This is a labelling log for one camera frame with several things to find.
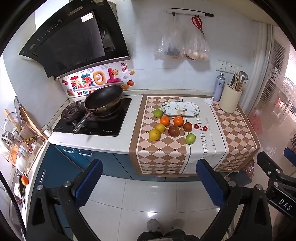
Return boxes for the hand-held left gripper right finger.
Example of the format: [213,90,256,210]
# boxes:
[196,159,273,241]

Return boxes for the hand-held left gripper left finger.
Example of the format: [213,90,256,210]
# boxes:
[26,159,103,241]

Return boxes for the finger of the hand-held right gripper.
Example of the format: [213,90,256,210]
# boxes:
[256,151,284,186]
[284,147,296,161]

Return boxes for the dark brown tomato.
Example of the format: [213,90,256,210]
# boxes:
[168,125,180,138]

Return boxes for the patterned oval plate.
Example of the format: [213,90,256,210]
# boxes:
[160,101,200,117]

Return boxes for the dark bin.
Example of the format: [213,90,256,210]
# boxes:
[228,169,253,186]

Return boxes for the grey slipper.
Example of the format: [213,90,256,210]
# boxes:
[171,219,184,230]
[147,219,161,232]

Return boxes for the sliding glass door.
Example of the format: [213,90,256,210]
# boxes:
[248,23,296,163]

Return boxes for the checkered brown table cloth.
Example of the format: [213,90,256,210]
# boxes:
[129,94,261,178]

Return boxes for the black gas stove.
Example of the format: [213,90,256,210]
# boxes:
[53,97,132,137]

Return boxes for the person's dark pants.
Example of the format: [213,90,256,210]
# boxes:
[137,229,200,241]

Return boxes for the cream utensil holder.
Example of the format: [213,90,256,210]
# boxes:
[218,83,243,114]

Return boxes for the dish rack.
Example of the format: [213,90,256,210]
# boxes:
[0,96,47,172]

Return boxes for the black wok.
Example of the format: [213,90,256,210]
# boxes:
[72,85,124,135]

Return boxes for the bundle of chopsticks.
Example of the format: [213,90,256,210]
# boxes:
[232,72,241,91]

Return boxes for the metal ladle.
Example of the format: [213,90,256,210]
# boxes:
[238,71,249,91]

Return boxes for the grey spray can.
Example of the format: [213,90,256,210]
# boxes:
[213,73,226,102]

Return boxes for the clear plastic bag of eggs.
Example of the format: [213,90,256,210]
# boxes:
[184,25,210,61]

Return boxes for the black range hood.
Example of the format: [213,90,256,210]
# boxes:
[18,0,130,78]

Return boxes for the clear plastic bag dark contents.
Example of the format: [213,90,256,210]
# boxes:
[158,17,186,60]

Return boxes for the red scissors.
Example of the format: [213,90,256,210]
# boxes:
[191,16,206,36]

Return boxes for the black cable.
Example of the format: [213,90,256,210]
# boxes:
[0,170,26,241]

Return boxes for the colourful wall sticker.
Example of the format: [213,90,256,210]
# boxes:
[61,64,136,97]

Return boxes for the white hook rail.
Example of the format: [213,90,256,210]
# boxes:
[166,9,214,18]

